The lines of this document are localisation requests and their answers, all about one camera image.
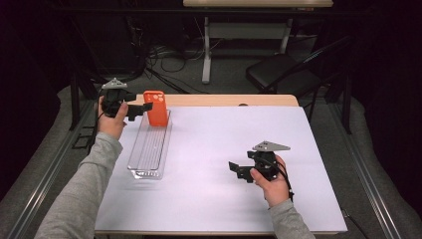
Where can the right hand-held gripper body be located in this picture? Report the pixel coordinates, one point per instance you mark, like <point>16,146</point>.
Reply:
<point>267,162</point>

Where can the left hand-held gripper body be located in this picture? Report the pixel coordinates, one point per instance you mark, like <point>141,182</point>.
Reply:
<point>112,99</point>

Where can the orange phone case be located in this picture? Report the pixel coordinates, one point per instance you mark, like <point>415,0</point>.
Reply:
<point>157,113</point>

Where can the clear plastic storage bin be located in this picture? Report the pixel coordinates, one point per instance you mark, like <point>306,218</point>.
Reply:
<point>149,152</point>

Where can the person's left hand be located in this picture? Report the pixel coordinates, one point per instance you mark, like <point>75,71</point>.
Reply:
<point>111,126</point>

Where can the person's right hand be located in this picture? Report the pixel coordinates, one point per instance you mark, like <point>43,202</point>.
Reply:
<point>277,192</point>

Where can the black metal stand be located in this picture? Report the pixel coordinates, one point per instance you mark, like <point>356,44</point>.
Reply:
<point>75,106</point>
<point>347,109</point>

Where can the dark table grommet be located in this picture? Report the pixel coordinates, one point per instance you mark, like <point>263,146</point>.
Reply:
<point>243,104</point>

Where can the black folding chair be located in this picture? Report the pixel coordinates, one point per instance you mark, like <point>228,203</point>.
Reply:
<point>275,71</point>

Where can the white-framed wooden desk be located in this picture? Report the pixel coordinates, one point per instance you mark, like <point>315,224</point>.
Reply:
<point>245,30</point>

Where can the aluminium floor rail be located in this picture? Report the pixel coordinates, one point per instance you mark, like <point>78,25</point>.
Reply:
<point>371,195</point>
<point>43,186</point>

